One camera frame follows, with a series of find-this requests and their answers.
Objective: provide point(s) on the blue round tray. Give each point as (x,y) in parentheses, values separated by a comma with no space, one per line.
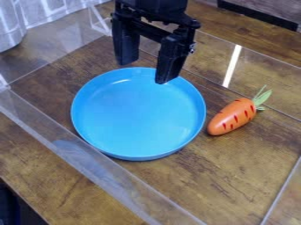
(134,119)

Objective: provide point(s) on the white checkered curtain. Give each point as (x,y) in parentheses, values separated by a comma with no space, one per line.
(24,14)

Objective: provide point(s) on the clear acrylic corner bracket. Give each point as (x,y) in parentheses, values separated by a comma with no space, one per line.
(101,24)

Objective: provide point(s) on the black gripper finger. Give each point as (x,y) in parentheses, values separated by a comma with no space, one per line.
(176,47)
(126,40)

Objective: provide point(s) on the dark wooden bar background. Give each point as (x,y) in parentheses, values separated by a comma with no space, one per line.
(258,15)

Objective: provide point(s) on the clear acrylic enclosure wall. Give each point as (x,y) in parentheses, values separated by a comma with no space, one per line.
(237,179)

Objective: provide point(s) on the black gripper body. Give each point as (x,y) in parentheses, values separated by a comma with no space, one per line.
(165,11)

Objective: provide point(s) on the orange toy carrot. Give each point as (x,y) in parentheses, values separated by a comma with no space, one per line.
(237,113)

